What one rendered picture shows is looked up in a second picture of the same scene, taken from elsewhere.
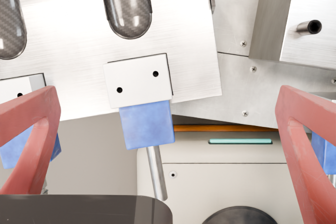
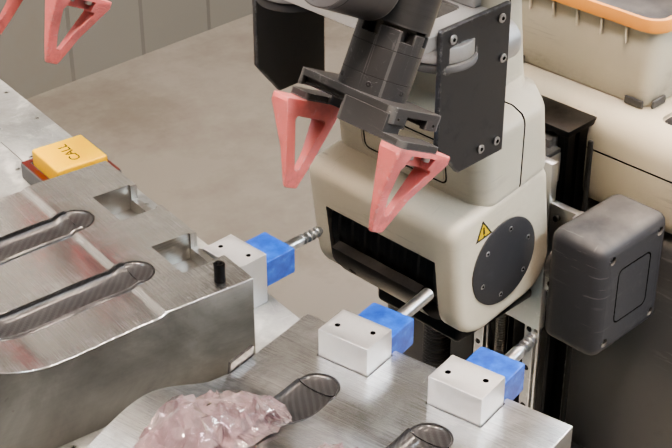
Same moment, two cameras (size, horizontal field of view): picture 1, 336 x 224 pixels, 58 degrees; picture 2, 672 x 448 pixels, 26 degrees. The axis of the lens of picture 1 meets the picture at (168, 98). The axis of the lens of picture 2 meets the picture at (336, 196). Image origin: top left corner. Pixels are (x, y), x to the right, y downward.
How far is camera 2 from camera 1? 1.09 m
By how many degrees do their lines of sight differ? 53
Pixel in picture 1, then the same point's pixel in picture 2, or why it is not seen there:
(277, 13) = (217, 315)
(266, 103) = (279, 329)
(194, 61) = (303, 339)
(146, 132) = (386, 317)
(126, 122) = (394, 329)
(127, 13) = (315, 395)
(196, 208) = not seen: outside the picture
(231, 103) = not seen: hidden behind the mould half
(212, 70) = (297, 327)
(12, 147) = (501, 368)
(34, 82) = (431, 380)
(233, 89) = not seen: hidden behind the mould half
